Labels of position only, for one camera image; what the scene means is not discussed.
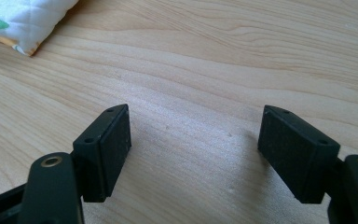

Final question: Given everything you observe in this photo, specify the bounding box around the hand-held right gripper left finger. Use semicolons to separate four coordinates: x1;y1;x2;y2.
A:
72;104;132;203

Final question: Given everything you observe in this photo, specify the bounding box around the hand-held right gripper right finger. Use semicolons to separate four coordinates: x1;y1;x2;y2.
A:
257;105;341;204

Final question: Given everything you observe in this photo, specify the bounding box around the white quilted patterned cloth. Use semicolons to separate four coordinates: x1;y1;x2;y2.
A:
0;0;79;57

